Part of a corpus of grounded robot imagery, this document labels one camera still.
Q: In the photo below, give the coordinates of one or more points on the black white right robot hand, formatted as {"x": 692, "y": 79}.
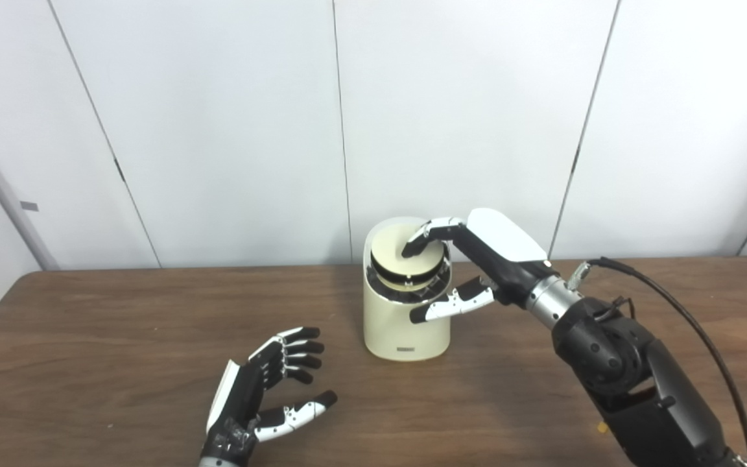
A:
{"x": 503, "y": 246}

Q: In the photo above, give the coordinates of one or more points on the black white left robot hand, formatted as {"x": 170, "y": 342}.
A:
{"x": 240, "y": 402}

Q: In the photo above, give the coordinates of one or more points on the cream round bin lid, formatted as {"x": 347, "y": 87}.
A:
{"x": 386, "y": 253}

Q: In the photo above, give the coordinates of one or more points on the cream-colored bin body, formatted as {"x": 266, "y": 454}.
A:
{"x": 399, "y": 324}

